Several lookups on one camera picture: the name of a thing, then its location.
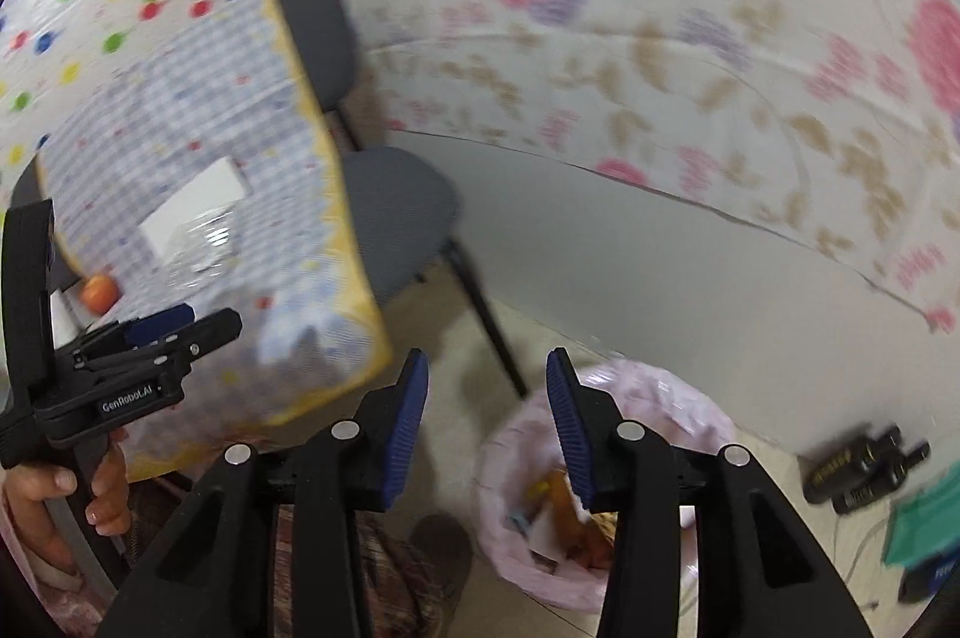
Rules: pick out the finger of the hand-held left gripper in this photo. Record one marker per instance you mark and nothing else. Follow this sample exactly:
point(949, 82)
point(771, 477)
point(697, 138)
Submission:
point(161, 327)
point(217, 331)

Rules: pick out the person's dark shoe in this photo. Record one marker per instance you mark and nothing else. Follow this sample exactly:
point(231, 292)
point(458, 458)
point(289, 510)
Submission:
point(442, 555)

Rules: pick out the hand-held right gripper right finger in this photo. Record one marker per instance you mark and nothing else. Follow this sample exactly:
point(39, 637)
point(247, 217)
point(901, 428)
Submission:
point(570, 435)

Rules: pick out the floral wall cloth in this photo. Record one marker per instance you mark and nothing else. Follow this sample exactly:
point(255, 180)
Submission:
point(675, 8)

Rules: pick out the checkered tablecloth table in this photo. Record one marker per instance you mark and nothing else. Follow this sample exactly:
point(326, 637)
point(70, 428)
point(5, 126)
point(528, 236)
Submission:
point(225, 83)

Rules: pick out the dark glass bottle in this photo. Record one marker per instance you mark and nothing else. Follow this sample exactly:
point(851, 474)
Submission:
point(881, 480)

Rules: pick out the dark soda bottle blue label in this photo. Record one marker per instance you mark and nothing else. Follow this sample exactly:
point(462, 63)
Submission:
point(934, 578)

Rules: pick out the two dark bottles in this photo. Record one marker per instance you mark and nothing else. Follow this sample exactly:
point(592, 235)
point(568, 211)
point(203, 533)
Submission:
point(847, 467)

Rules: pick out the person's patterned pants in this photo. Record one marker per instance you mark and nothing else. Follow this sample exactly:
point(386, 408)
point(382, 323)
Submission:
point(352, 578)

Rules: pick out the person's left hand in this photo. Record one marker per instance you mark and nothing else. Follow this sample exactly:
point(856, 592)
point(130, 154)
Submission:
point(109, 488)

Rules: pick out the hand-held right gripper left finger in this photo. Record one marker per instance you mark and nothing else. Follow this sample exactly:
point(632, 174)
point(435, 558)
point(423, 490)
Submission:
point(405, 428)

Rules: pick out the green plastic bag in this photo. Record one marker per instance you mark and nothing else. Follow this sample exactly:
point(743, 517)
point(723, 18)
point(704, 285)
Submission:
point(926, 518)

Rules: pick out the grey office chair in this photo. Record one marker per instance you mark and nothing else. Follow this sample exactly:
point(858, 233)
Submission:
point(397, 203)

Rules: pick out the person's left forearm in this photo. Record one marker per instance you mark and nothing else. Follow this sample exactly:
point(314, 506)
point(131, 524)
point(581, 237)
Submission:
point(37, 582)

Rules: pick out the crumpled clear plastic bottle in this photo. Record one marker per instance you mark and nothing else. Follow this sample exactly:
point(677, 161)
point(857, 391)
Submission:
point(202, 252)

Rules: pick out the white paper package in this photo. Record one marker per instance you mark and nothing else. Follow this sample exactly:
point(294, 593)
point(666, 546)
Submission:
point(195, 203)

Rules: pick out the bin with pink bag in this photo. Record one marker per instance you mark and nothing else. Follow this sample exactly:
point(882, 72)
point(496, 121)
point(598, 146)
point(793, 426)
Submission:
point(667, 402)

